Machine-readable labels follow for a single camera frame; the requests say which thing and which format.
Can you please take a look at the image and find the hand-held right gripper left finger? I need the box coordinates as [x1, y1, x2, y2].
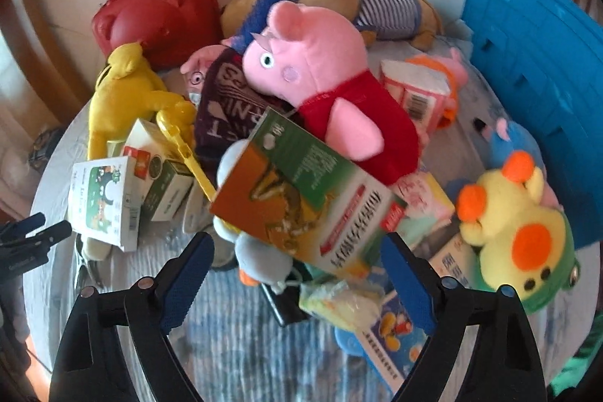
[48, 231, 216, 402]

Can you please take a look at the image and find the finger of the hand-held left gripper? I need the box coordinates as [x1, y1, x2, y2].
[0, 212, 46, 239]
[26, 220, 73, 248]

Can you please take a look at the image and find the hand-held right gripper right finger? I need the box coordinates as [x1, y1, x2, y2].
[381, 232, 549, 402]

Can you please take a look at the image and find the white box green print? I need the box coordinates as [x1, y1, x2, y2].
[67, 156, 143, 253]

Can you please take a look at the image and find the yellow duck plush green body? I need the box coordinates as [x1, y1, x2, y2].
[456, 151, 581, 315]

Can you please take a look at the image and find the orange and green box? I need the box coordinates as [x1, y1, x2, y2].
[208, 104, 409, 279]

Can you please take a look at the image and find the blue plastic storage crate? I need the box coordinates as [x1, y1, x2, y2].
[461, 0, 603, 248]

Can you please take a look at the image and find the cloth-covered desktop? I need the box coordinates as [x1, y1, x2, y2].
[23, 25, 603, 402]

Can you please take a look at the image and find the white and blue box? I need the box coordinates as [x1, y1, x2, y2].
[428, 234, 487, 290]

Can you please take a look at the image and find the clear bag with yellow item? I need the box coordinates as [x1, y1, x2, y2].
[298, 278, 388, 333]

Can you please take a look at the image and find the dark bag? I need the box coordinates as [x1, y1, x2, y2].
[27, 125, 67, 170]

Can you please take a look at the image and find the pastel pink box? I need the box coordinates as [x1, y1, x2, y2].
[397, 173, 456, 243]

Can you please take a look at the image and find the dark green box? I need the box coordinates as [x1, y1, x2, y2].
[142, 168, 195, 222]

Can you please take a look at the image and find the black flat object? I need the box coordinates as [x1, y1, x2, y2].
[260, 283, 303, 328]

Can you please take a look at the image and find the white and green tea box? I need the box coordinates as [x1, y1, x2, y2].
[106, 118, 188, 177]

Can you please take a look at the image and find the yellow plastic clip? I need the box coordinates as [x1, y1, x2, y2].
[157, 109, 218, 201]

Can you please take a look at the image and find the yellow plush dog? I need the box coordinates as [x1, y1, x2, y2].
[87, 43, 197, 161]

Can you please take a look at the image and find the maroon printed pouch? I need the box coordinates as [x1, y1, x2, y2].
[192, 48, 294, 168]

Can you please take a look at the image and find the pink and white carton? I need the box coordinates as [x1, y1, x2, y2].
[378, 60, 451, 133]

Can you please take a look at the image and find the small pink pig toy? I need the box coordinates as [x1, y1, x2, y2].
[180, 45, 223, 95]

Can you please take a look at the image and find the pink pig plush orange outfit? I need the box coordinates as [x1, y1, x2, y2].
[404, 45, 470, 130]

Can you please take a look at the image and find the pink pig plush red dress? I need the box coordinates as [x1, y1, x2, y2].
[242, 0, 421, 187]

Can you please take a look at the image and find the red plastic handbag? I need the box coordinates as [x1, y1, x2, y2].
[91, 0, 223, 72]

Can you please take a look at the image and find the brown teddy bear striped shirt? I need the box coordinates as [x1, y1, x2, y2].
[220, 0, 444, 53]

